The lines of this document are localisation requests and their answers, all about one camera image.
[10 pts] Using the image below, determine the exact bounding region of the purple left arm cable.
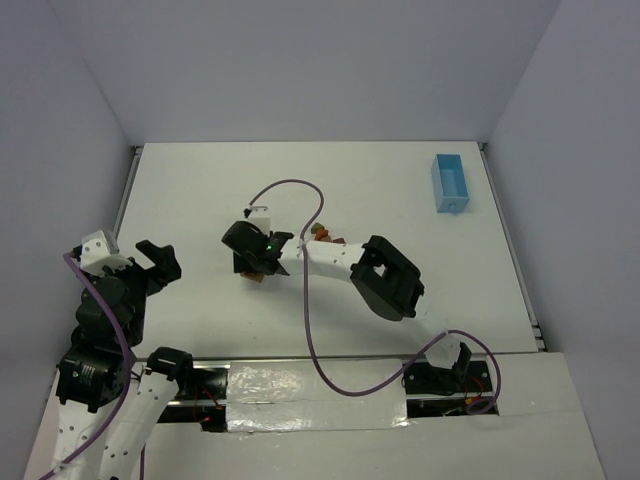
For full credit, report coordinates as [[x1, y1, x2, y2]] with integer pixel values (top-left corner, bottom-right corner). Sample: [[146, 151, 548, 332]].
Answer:
[[49, 252, 146, 480]]

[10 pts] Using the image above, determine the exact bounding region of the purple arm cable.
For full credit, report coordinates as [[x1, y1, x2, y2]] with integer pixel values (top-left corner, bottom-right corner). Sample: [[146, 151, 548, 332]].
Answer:
[[49, 252, 146, 480], [244, 179, 499, 416]]

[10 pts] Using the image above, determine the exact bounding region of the aluminium table edge rail left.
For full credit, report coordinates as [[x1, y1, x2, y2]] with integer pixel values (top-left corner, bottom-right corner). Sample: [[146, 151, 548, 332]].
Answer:
[[113, 146, 144, 237]]

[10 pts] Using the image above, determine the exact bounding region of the aluminium table edge rail right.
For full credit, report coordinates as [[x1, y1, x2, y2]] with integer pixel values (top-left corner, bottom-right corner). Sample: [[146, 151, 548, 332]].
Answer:
[[477, 142, 548, 352]]

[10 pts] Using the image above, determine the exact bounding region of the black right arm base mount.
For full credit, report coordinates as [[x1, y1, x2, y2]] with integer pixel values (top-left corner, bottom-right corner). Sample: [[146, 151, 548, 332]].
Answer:
[[402, 342, 493, 396]]

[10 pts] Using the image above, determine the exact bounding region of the blue plastic box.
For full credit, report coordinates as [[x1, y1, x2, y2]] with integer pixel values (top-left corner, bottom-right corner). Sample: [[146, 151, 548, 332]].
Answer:
[[431, 154, 470, 214]]

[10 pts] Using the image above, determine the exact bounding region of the orange arch wood block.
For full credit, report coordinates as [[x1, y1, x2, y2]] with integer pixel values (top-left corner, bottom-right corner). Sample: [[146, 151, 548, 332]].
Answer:
[[314, 228, 332, 243]]

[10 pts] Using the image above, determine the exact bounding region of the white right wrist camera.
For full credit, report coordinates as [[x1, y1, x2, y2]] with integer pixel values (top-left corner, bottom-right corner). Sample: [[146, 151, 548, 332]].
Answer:
[[243, 205, 271, 236]]

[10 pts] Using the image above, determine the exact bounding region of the aluminium table edge rail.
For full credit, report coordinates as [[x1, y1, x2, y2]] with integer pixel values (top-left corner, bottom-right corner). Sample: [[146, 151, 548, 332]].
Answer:
[[113, 146, 144, 237], [477, 142, 548, 352]]

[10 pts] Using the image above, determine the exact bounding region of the silver tape white foam board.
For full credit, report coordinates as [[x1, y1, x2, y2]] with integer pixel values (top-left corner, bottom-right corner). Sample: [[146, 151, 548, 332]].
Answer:
[[226, 360, 409, 433]]

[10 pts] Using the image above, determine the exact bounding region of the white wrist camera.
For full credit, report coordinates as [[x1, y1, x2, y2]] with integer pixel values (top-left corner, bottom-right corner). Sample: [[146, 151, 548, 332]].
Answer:
[[80, 230, 133, 277], [243, 205, 271, 236]]

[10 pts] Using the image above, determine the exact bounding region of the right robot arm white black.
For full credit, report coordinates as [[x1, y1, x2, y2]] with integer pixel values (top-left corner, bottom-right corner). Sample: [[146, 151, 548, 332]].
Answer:
[[222, 219, 459, 368]]

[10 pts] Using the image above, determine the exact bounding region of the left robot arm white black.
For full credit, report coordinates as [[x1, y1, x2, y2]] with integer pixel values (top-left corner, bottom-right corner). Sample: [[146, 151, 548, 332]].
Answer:
[[45, 231, 193, 479]]

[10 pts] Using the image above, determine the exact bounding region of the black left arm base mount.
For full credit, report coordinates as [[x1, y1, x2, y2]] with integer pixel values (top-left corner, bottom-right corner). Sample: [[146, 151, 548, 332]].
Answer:
[[130, 348, 228, 433]]

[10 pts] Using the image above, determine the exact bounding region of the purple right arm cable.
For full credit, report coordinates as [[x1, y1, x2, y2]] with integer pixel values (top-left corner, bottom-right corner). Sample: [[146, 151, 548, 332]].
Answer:
[[244, 179, 499, 416]]

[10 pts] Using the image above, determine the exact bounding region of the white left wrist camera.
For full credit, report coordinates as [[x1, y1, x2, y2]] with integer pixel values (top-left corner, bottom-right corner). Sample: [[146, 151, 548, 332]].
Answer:
[[80, 230, 133, 277]]

